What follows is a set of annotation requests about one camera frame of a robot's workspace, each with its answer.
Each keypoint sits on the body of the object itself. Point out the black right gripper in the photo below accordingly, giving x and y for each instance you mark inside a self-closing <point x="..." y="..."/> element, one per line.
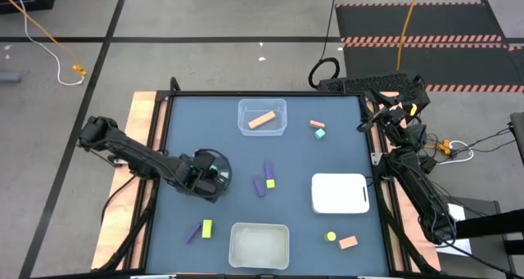
<point x="394" y="117"/>

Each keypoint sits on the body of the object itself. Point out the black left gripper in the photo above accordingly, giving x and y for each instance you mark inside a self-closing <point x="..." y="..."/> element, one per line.
<point x="200" y="176"/>

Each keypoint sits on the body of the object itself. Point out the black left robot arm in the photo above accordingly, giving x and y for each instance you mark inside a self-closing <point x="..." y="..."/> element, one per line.
<point x="135" y="158"/>

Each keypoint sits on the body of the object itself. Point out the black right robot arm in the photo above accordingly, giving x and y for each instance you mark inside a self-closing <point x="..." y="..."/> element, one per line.
<point x="417" y="189"/>

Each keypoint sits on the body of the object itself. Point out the dark round glass bowl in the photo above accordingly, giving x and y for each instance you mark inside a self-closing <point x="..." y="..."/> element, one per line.
<point x="225" y="164"/>

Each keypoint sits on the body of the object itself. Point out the black perforated box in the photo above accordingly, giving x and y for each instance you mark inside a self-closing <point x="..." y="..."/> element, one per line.
<point x="360" y="83"/>

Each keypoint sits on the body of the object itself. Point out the purple rectangular block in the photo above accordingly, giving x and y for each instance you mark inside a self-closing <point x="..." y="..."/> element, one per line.
<point x="269" y="169"/>
<point x="192" y="233"/>
<point x="259" y="187"/>

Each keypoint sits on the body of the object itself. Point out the yellow tag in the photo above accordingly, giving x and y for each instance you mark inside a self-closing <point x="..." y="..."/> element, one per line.
<point x="413" y="109"/>

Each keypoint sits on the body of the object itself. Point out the yellow rectangular block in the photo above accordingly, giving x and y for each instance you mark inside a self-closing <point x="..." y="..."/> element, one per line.
<point x="207" y="229"/>

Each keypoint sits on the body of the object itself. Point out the small yellow cube block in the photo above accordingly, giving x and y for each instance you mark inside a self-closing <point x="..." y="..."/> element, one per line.
<point x="270" y="184"/>

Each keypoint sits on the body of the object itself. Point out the teal cube block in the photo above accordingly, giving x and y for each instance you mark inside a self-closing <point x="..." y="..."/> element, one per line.
<point x="320" y="134"/>

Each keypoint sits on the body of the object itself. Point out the clear plastic bin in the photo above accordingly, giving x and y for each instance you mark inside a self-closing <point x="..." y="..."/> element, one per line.
<point x="245" y="129"/>

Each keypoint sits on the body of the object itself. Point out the long orange block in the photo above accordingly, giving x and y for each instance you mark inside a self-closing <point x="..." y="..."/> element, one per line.
<point x="262" y="120"/>

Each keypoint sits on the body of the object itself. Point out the yellow power strip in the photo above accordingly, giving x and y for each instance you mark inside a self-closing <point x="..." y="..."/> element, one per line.
<point x="442" y="147"/>

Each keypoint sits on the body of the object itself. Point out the white rectangular lid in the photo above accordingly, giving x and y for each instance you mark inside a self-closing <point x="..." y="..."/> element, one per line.
<point x="337" y="193"/>

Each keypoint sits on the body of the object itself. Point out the black striped-edge floor mat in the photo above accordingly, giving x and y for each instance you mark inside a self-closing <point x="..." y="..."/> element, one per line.
<point x="417" y="21"/>
<point x="450" y="64"/>

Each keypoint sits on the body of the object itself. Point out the wooden side board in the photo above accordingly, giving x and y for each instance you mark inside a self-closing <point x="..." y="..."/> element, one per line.
<point x="403" y="213"/>
<point x="137" y="119"/>

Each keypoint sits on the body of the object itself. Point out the yellow-green cylinder block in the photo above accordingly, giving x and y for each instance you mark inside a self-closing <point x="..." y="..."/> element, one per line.
<point x="331" y="236"/>

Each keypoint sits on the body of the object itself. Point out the white paper sheet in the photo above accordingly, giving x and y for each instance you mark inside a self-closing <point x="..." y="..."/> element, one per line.
<point x="456" y="213"/>

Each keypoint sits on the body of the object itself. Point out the orange rectangular block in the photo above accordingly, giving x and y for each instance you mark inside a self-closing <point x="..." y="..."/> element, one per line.
<point x="348" y="242"/>

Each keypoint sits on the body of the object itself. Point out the black chair edge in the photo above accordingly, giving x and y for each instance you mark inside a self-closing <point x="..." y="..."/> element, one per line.
<point x="518" y="136"/>

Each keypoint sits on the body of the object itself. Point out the black stand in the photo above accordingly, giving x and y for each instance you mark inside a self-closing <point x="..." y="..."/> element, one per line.
<point x="491" y="226"/>

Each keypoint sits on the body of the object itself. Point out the black table frame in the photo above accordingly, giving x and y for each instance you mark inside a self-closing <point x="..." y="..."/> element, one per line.
<point x="266" y="93"/>

